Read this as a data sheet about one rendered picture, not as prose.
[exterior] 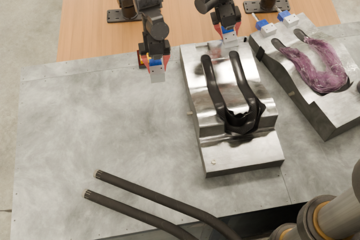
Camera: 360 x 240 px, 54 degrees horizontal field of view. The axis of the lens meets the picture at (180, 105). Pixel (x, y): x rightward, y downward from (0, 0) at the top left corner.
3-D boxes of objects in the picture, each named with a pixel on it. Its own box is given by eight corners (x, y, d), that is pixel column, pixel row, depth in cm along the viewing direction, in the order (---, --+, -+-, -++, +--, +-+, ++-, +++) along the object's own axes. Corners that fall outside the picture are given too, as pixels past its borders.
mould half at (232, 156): (179, 59, 142) (179, 36, 130) (242, 50, 144) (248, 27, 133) (205, 178, 118) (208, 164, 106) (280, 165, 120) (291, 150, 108)
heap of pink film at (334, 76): (274, 51, 137) (278, 37, 130) (310, 35, 141) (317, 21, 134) (315, 102, 125) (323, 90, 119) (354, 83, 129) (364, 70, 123)
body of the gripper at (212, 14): (242, 19, 123) (239, -1, 118) (213, 26, 124) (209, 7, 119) (238, 9, 127) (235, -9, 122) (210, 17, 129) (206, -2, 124)
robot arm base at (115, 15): (152, 6, 146) (151, -6, 150) (103, 9, 145) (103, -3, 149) (153, 20, 153) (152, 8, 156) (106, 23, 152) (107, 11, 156)
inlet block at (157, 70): (146, 53, 130) (145, 44, 125) (159, 51, 130) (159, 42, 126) (151, 83, 124) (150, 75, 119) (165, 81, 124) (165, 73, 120)
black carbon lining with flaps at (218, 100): (197, 58, 134) (199, 42, 126) (239, 52, 135) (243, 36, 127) (218, 142, 117) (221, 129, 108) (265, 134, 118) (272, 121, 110)
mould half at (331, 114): (247, 43, 146) (252, 24, 137) (299, 21, 152) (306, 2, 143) (324, 142, 124) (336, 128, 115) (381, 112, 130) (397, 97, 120)
